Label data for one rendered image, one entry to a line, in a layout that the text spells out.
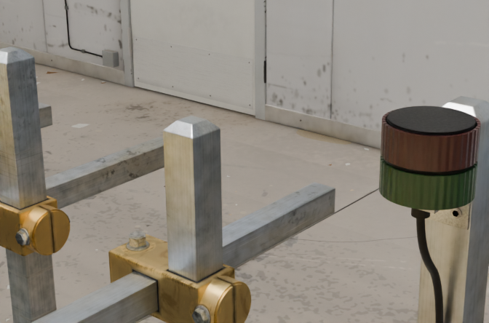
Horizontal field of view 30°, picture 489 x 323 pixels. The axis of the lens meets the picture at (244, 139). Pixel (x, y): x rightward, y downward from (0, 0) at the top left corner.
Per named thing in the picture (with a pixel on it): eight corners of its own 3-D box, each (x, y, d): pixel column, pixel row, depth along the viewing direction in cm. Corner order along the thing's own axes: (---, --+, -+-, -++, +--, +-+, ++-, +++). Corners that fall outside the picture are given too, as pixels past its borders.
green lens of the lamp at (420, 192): (409, 166, 62) (410, 136, 61) (491, 188, 58) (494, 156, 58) (360, 193, 58) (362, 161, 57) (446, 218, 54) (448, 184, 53)
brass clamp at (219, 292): (152, 276, 91) (150, 230, 90) (256, 321, 83) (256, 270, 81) (105, 300, 87) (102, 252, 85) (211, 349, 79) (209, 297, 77)
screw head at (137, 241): (137, 238, 88) (137, 228, 87) (153, 244, 87) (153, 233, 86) (121, 246, 86) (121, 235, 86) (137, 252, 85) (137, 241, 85)
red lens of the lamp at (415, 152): (411, 132, 61) (412, 100, 60) (495, 151, 57) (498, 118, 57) (362, 156, 57) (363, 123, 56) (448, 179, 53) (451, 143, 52)
